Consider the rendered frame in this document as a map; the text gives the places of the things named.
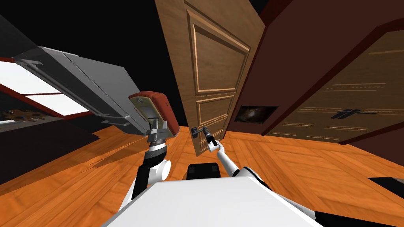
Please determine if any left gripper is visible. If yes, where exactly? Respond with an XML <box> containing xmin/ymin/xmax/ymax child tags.
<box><xmin>146</xmin><ymin>117</ymin><xmax>169</xmax><ymax>145</ymax></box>

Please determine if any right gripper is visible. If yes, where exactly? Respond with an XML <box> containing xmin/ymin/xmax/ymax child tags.
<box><xmin>202</xmin><ymin>126</ymin><xmax>219</xmax><ymax>147</ymax></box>

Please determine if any red and cream appliance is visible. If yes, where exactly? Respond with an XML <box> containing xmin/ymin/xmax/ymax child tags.
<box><xmin>128</xmin><ymin>91</ymin><xmax>181</xmax><ymax>139</ymax></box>

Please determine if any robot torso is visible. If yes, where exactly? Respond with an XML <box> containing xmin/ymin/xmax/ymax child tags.
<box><xmin>101</xmin><ymin>162</ymin><xmax>323</xmax><ymax>227</ymax></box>

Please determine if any light brown panelled door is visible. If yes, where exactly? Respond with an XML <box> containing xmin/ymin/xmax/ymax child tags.
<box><xmin>154</xmin><ymin>0</ymin><xmax>266</xmax><ymax>158</ymax></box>

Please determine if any grey refrigerator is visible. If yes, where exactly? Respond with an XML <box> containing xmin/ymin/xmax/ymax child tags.
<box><xmin>13</xmin><ymin>45</ymin><xmax>153</xmax><ymax>137</ymax></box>

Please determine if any red framed window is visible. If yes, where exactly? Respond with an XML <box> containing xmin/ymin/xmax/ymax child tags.
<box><xmin>0</xmin><ymin>56</ymin><xmax>92</xmax><ymax>121</ymax></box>

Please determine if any table with small things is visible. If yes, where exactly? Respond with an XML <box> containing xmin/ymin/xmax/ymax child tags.
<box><xmin>0</xmin><ymin>108</ymin><xmax>49</xmax><ymax>134</ymax></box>

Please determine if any black flat block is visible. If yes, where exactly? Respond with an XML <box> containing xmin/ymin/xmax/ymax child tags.
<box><xmin>367</xmin><ymin>177</ymin><xmax>404</xmax><ymax>200</ymax></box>

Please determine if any dark picture on wall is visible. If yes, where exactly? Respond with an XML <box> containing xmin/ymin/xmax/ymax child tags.
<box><xmin>234</xmin><ymin>105</ymin><xmax>279</xmax><ymax>125</ymax></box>

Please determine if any brown door with dark handle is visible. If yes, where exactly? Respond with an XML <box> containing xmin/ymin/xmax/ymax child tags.
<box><xmin>264</xmin><ymin>29</ymin><xmax>404</xmax><ymax>145</ymax></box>

